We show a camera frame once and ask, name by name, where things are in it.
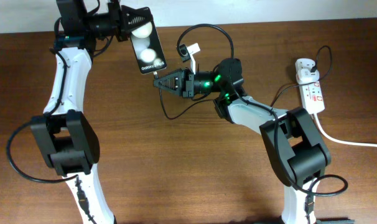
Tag white power strip cord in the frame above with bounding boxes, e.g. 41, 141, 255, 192
311, 113, 377, 149

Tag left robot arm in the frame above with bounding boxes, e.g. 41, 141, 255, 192
30, 0, 154, 223

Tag white USB charger plug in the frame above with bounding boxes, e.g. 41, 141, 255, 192
296, 68, 320, 85

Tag white power strip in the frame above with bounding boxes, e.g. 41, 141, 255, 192
294, 58, 326, 115

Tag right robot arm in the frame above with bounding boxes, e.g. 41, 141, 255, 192
154, 58, 331, 223

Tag black charging cable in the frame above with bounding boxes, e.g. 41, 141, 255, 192
152, 45, 332, 120

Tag black smartphone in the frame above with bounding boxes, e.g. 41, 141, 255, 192
130, 20, 167, 75

